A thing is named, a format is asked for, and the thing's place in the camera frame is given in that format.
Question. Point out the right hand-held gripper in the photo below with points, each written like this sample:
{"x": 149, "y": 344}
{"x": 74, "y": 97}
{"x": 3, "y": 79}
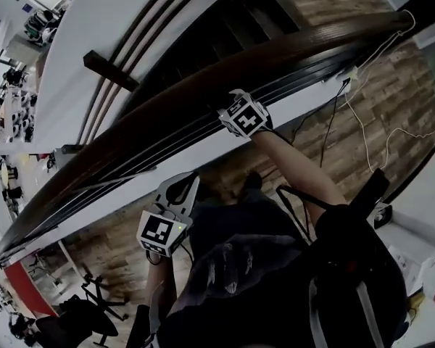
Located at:
{"x": 244, "y": 118}

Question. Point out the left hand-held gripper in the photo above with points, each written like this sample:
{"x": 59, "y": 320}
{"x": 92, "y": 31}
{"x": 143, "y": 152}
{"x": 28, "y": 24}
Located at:
{"x": 159, "y": 232}

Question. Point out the dark wooden handrail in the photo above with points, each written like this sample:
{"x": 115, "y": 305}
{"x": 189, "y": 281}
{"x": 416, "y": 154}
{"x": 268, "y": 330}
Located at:
{"x": 166, "y": 129}

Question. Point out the person's right forearm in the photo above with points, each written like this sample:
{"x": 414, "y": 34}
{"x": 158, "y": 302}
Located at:
{"x": 297, "y": 165}

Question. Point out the person's left forearm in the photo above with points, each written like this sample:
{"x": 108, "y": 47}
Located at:
{"x": 159, "y": 285}

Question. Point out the person's dark shoe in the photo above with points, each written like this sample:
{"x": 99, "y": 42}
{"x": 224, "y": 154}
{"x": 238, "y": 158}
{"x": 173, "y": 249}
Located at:
{"x": 253, "y": 180}

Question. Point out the dark wooden staircase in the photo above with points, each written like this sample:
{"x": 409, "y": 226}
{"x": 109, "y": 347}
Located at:
{"x": 232, "y": 31}

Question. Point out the person's dark clothed body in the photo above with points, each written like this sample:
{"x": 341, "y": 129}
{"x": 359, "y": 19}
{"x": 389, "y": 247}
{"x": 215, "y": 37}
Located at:
{"x": 246, "y": 285}

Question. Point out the white power adapter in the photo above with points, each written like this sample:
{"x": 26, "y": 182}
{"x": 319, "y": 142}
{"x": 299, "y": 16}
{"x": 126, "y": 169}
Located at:
{"x": 353, "y": 74}

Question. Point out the dark wooden stair banister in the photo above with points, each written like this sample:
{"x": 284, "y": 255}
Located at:
{"x": 108, "y": 67}

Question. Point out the black equipment pack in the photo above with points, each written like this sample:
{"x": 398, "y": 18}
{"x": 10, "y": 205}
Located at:
{"x": 375, "y": 185}

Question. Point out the black office chair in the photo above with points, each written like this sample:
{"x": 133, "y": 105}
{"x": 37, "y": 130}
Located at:
{"x": 87, "y": 314}

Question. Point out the round white table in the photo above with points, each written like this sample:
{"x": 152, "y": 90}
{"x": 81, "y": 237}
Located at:
{"x": 7, "y": 172}

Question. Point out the group of white robots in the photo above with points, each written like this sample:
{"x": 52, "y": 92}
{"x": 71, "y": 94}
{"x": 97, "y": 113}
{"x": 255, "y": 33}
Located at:
{"x": 21, "y": 118}

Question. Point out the red curved counter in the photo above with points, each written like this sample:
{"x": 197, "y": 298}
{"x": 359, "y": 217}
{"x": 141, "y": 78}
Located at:
{"x": 25, "y": 288}

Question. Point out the pile of white papers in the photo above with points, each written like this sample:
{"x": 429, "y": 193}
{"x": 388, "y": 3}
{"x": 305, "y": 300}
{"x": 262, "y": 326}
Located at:
{"x": 426, "y": 270}

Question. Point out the white metal desk frame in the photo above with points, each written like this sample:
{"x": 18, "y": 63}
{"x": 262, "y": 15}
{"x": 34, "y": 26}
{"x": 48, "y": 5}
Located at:
{"x": 67, "y": 257}

